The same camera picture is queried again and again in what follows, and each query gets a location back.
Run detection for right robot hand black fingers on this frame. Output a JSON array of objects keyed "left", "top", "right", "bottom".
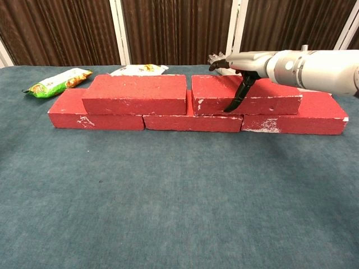
[{"left": 208, "top": 50, "right": 277, "bottom": 113}]

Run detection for red foam brick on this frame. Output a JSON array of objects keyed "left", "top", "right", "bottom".
[
  {"left": 241, "top": 91, "right": 349, "bottom": 136},
  {"left": 142, "top": 89, "right": 244, "bottom": 133},
  {"left": 81, "top": 74, "right": 188, "bottom": 116},
  {"left": 47, "top": 89, "right": 145, "bottom": 131},
  {"left": 191, "top": 75, "right": 303, "bottom": 117}
]

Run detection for flat white box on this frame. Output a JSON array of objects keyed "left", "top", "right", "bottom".
[{"left": 216, "top": 68, "right": 242, "bottom": 76}]

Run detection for brown ribbed partition panel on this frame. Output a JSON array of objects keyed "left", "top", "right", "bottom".
[
  {"left": 121, "top": 0, "right": 233, "bottom": 66},
  {"left": 0, "top": 0, "right": 121, "bottom": 67},
  {"left": 347, "top": 25, "right": 359, "bottom": 51},
  {"left": 240, "top": 0, "right": 356, "bottom": 54}
]

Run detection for white crumpled snack wrapper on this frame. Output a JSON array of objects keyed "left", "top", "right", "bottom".
[{"left": 109, "top": 64, "right": 169, "bottom": 77}]

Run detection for blue felt table mat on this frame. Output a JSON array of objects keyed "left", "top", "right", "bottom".
[{"left": 0, "top": 64, "right": 359, "bottom": 269}]

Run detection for green snack packet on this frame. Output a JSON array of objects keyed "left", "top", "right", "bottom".
[{"left": 22, "top": 68, "right": 94, "bottom": 99}]

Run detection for white partition post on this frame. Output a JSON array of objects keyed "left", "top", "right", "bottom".
[
  {"left": 109, "top": 0, "right": 132, "bottom": 66},
  {"left": 225, "top": 0, "right": 249, "bottom": 55},
  {"left": 333, "top": 0, "right": 359, "bottom": 51},
  {"left": 0, "top": 38, "right": 15, "bottom": 68}
]

